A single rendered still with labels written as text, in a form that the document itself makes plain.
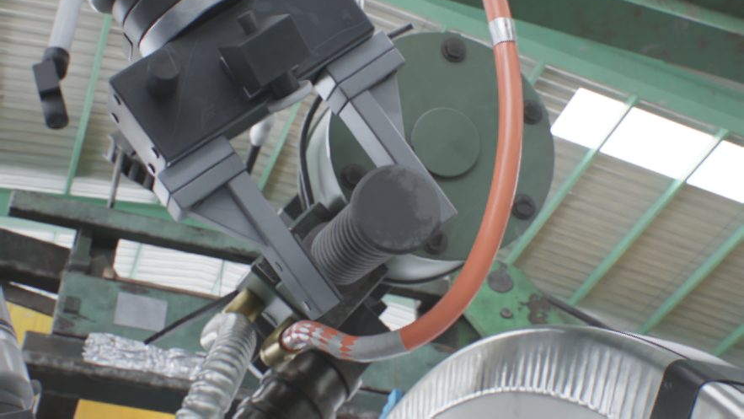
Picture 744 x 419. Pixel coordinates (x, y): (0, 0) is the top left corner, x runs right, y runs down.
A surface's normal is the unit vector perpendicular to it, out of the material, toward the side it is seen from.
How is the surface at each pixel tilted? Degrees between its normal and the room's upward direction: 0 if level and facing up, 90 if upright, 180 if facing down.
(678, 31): 180
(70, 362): 90
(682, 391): 88
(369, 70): 115
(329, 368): 101
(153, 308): 90
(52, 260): 90
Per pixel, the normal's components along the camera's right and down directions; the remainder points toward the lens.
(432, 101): 0.25, -0.23
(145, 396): 0.00, 0.77
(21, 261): 0.55, -0.53
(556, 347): -0.92, -0.22
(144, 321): 0.34, -0.60
